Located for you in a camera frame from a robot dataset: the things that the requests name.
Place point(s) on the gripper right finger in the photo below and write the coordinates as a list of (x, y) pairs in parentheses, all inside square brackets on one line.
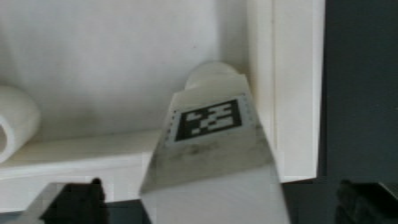
[(366, 203)]

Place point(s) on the white square tabletop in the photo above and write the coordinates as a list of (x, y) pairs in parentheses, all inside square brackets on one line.
[(96, 55)]

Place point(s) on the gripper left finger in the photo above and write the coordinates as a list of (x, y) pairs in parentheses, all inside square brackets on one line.
[(69, 204)]

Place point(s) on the white table leg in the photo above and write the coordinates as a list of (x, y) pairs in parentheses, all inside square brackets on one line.
[(211, 182)]

